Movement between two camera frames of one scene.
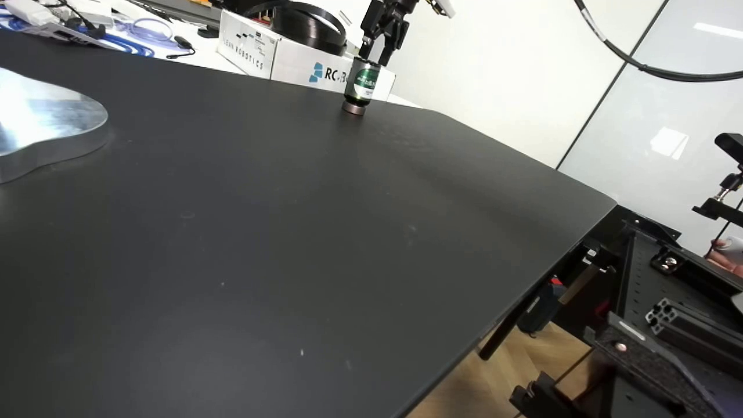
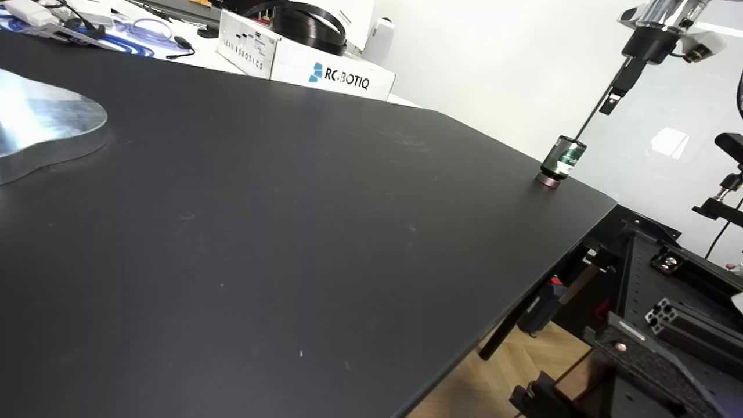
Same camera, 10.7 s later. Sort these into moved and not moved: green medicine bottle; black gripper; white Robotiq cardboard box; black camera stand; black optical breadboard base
Moved: green medicine bottle; black gripper
Not moved: white Robotiq cardboard box; black camera stand; black optical breadboard base
